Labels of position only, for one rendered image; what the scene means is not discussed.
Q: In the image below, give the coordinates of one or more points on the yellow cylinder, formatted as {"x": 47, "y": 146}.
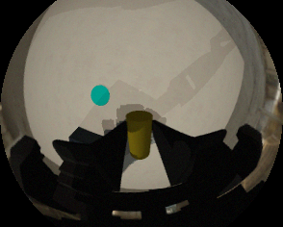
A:
{"x": 139, "y": 133}

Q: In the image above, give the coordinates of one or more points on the cyan circle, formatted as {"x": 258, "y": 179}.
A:
{"x": 100, "y": 95}

